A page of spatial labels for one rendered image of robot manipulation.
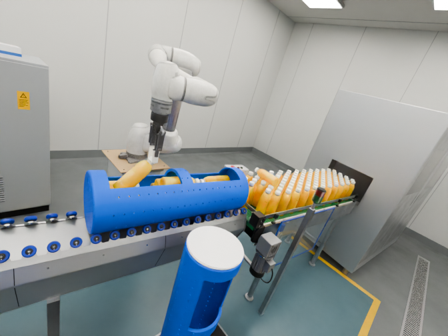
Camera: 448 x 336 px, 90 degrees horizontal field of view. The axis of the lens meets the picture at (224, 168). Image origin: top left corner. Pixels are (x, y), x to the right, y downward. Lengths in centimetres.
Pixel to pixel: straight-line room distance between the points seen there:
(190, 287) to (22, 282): 64
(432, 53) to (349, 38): 146
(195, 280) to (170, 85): 83
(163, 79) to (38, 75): 161
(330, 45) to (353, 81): 101
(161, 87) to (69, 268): 85
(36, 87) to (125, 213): 164
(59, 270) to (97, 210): 31
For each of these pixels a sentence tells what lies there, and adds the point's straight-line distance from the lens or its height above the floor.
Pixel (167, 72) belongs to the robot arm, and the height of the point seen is 171.
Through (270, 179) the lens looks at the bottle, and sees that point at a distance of 172.
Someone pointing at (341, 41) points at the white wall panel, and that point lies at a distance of 601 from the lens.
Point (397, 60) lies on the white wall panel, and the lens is 561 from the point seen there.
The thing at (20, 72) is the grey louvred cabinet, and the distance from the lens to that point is 246.
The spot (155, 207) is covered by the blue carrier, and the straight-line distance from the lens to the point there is 112.
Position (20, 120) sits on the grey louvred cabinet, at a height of 98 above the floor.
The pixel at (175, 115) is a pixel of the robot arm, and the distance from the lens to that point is 167.
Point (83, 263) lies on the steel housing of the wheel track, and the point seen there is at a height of 86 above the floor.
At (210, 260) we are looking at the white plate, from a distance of 104.
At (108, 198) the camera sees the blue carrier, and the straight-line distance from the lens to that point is 105.
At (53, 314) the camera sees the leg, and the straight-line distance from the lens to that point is 149.
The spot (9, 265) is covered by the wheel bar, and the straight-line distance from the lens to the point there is 120.
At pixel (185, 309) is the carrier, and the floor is 74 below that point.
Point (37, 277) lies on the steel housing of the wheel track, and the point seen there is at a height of 85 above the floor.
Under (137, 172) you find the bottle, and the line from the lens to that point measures 110.
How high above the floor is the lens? 175
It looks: 21 degrees down
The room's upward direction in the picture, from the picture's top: 17 degrees clockwise
